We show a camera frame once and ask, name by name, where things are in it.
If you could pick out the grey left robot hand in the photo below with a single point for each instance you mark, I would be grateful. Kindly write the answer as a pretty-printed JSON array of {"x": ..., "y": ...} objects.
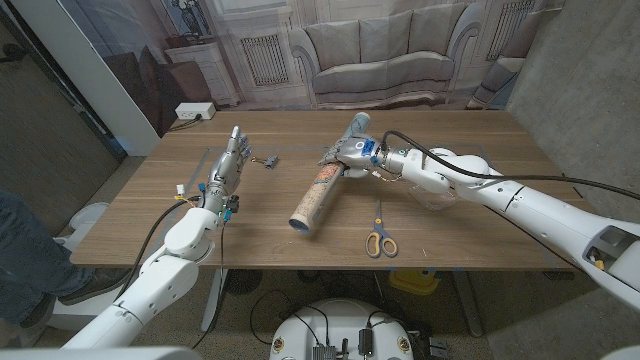
[{"x": 227, "y": 167}]

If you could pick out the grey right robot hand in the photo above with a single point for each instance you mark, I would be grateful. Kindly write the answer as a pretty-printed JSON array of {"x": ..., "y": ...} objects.
[{"x": 357, "y": 152}]

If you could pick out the paper map tube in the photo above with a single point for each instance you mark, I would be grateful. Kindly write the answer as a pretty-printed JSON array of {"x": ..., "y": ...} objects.
[{"x": 317, "y": 197}]

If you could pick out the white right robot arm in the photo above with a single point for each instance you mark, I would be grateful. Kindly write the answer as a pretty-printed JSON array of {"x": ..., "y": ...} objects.
[{"x": 540, "y": 215}]

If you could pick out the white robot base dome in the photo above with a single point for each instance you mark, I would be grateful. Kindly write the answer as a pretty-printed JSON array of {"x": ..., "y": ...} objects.
[{"x": 340, "y": 320}]

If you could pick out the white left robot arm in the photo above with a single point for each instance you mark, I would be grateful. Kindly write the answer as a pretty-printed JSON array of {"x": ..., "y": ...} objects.
[{"x": 167, "y": 272}]

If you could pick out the clear plastic clamshell container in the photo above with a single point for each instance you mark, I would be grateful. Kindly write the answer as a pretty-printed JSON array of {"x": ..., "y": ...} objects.
[{"x": 432, "y": 200}]

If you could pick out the grey binder clip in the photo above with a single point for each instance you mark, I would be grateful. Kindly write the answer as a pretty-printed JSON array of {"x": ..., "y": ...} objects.
[{"x": 271, "y": 162}]

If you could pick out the white power strip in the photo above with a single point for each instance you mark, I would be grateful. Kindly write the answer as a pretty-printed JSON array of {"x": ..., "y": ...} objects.
[{"x": 195, "y": 110}]

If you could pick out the printed living room backdrop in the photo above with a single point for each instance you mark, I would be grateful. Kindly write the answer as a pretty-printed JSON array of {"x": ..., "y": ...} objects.
[{"x": 380, "y": 50}]

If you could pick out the black round floor object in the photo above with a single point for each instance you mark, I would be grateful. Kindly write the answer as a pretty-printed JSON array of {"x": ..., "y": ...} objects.
[{"x": 243, "y": 281}]

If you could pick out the white table leg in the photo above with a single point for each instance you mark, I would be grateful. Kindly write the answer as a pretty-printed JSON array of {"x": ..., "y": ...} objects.
[
  {"x": 467, "y": 305},
  {"x": 214, "y": 300}
]

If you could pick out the yellow object under table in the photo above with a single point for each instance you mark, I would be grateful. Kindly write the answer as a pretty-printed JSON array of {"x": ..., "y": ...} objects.
[{"x": 412, "y": 282}]

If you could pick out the white floor stand base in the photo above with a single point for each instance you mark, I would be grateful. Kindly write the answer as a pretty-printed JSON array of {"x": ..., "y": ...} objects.
[{"x": 87, "y": 215}]

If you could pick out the person in jeans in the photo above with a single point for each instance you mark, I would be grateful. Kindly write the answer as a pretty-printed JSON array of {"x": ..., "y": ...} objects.
[{"x": 25, "y": 255}]

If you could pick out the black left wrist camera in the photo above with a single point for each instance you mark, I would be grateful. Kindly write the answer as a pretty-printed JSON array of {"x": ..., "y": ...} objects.
[{"x": 232, "y": 204}]

